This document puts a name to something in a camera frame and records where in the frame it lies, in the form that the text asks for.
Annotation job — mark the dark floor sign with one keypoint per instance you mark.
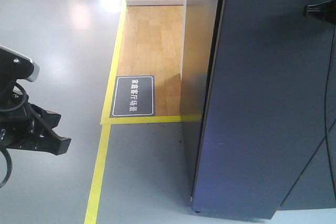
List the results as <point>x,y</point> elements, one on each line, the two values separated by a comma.
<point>133,96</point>

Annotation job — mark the dark grey fridge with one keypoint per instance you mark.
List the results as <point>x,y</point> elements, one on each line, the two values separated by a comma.
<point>257,108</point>

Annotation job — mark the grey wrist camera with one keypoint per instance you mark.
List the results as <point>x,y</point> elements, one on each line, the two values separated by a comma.
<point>18,66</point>

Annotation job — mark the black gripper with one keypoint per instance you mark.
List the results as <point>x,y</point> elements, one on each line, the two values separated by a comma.
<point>26,126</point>

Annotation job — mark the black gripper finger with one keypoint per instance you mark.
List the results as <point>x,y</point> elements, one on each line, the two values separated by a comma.
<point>324,11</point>

